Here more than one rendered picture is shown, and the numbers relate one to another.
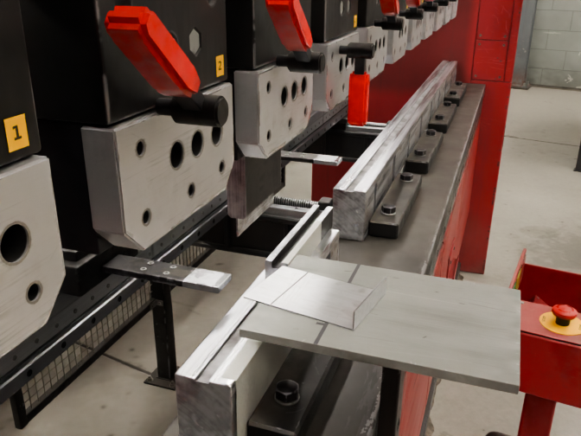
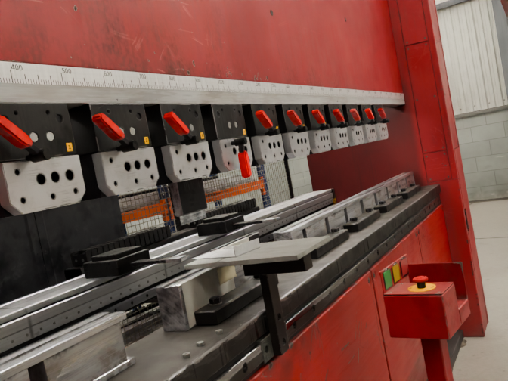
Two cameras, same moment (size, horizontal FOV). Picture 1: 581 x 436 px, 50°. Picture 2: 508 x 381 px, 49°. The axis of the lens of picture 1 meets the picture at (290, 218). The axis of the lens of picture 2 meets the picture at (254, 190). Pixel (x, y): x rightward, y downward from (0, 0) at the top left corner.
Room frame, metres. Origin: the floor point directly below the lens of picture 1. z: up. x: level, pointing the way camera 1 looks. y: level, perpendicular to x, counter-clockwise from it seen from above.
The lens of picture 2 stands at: (-0.61, -0.31, 1.19)
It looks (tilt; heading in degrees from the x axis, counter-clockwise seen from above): 3 degrees down; 9
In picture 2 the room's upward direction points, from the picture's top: 11 degrees counter-clockwise
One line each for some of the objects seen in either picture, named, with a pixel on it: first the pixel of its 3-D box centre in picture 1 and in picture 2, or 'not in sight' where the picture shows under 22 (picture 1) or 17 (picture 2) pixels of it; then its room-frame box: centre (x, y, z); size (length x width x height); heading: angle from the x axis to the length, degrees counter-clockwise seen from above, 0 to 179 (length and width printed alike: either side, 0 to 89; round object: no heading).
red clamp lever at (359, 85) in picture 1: (354, 85); (241, 158); (0.74, -0.07, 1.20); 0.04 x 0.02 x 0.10; 71
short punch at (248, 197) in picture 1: (255, 176); (190, 200); (0.61, 0.04, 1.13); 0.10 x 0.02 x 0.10; 161
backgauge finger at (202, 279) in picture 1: (124, 259); (140, 258); (0.66, 0.20, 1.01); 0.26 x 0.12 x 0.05; 71
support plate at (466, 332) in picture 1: (387, 311); (258, 252); (0.57, -0.10, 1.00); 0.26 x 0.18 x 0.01; 71
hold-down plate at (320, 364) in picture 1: (315, 357); (240, 296); (0.63, -0.03, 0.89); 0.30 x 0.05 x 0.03; 161
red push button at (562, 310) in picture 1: (563, 317); (420, 283); (0.89, -0.46, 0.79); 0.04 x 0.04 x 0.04
